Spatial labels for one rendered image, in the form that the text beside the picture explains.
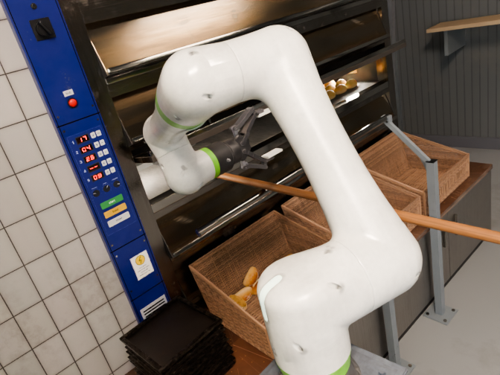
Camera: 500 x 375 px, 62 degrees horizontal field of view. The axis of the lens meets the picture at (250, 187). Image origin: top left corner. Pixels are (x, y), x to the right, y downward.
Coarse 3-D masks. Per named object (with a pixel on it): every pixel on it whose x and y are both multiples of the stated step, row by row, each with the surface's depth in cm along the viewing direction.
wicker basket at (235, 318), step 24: (264, 216) 211; (240, 240) 202; (288, 240) 216; (312, 240) 201; (192, 264) 186; (216, 264) 193; (240, 264) 201; (264, 264) 209; (216, 288) 174; (216, 312) 186; (240, 312) 164; (240, 336) 176; (264, 336) 159
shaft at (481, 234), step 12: (228, 180) 175; (240, 180) 168; (252, 180) 164; (288, 192) 150; (300, 192) 146; (312, 192) 142; (408, 216) 117; (420, 216) 115; (444, 228) 109; (456, 228) 107; (468, 228) 105; (480, 228) 104; (492, 240) 101
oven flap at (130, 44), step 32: (192, 0) 173; (224, 0) 182; (256, 0) 192; (288, 0) 203; (320, 0) 216; (352, 0) 227; (96, 32) 149; (128, 32) 155; (160, 32) 163; (192, 32) 171; (224, 32) 179; (128, 64) 151
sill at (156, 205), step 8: (368, 88) 265; (376, 88) 263; (384, 88) 269; (352, 96) 256; (360, 96) 253; (368, 96) 259; (336, 104) 247; (344, 104) 245; (352, 104) 249; (336, 112) 241; (280, 136) 216; (264, 144) 209; (272, 144) 212; (280, 144) 215; (256, 152) 205; (264, 152) 209; (248, 160) 202; (232, 168) 197; (168, 192) 180; (152, 200) 176; (160, 200) 174; (168, 200) 177; (176, 200) 179; (152, 208) 172; (160, 208) 175
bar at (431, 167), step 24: (384, 120) 207; (408, 144) 207; (432, 168) 202; (264, 192) 161; (432, 192) 207; (432, 216) 213; (432, 240) 220; (432, 264) 226; (384, 312) 199; (432, 312) 241; (456, 312) 237
